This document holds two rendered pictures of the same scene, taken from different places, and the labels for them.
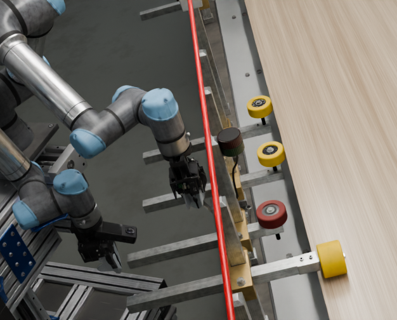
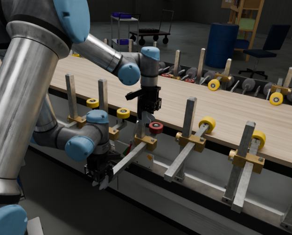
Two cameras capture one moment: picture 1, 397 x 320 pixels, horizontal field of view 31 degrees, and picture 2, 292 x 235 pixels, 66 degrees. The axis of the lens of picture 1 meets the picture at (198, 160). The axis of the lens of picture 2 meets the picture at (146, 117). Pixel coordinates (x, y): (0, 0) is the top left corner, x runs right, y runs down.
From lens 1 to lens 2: 1.55 m
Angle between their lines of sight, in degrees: 57
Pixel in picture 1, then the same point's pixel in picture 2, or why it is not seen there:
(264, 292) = (161, 167)
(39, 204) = (92, 134)
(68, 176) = (99, 112)
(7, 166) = (49, 114)
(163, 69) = not seen: outside the picture
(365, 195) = (177, 111)
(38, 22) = not seen: hidden behind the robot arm
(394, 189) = (183, 107)
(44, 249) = not seen: hidden behind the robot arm
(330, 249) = (209, 118)
